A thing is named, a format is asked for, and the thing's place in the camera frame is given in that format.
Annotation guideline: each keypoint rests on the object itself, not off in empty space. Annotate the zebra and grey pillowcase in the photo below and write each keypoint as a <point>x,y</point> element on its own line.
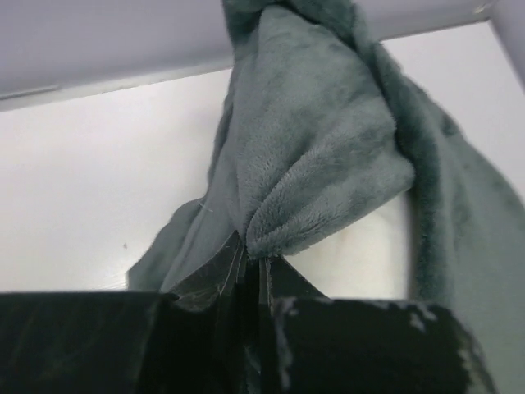
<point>321,127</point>

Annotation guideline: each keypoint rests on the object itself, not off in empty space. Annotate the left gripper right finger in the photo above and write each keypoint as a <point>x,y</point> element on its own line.
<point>313,344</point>

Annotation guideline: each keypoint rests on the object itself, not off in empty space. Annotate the white pillow insert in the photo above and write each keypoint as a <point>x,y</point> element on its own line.
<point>369,259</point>

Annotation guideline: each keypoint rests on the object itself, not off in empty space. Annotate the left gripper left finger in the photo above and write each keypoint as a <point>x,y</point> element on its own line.
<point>186,340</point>

